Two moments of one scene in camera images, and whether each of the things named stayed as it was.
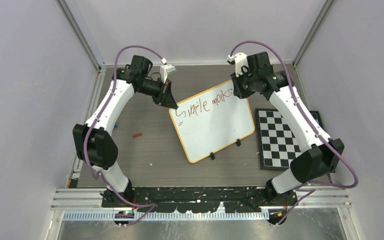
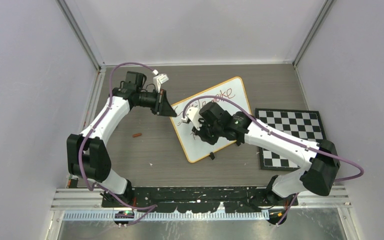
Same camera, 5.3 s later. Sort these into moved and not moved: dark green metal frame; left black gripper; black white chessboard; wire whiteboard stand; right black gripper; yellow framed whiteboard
Moved: left black gripper; right black gripper
Not moved: black white chessboard; dark green metal frame; yellow framed whiteboard; wire whiteboard stand
